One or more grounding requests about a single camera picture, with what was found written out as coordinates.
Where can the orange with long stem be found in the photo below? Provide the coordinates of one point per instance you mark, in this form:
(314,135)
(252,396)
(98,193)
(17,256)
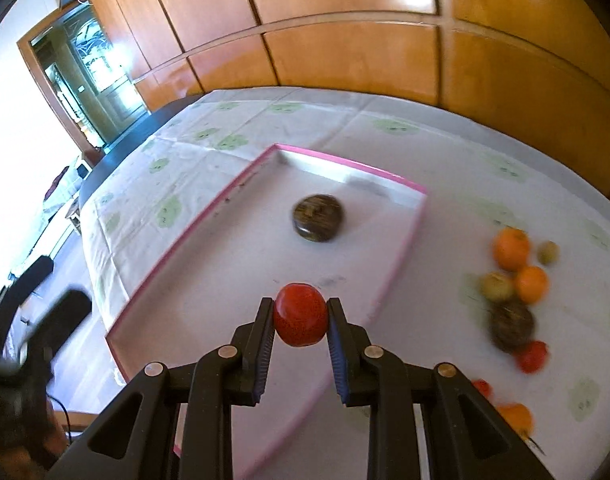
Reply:
(521,420)

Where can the dark brown fruit on cloth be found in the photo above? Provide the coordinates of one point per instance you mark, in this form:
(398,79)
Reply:
(511,325)

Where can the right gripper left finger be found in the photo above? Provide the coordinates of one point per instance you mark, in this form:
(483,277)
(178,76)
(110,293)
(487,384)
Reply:
(175,423)

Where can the red tomato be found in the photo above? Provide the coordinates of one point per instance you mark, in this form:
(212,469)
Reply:
(300,315)
(532,357)
(483,387)

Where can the wooden wall cabinet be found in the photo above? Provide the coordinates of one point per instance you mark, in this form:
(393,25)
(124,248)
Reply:
(537,70)

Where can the small green-brown fruit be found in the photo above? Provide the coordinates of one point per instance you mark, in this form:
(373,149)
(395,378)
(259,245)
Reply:
(548,253)

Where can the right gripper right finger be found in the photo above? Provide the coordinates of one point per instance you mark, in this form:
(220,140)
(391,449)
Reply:
(424,422)

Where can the glass door window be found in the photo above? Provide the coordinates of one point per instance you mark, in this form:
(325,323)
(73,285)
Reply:
(80,76)

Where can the small orange tangerine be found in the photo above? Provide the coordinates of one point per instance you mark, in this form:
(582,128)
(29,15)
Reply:
(531,284)

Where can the dark brown fruit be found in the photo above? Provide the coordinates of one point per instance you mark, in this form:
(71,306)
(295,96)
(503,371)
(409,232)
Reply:
(318,217)
(511,325)

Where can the pink cardboard tray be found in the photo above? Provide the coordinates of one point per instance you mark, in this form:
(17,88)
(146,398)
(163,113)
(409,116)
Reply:
(243,248)

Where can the orange with stem top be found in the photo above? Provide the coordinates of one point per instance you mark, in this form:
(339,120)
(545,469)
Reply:
(511,249)

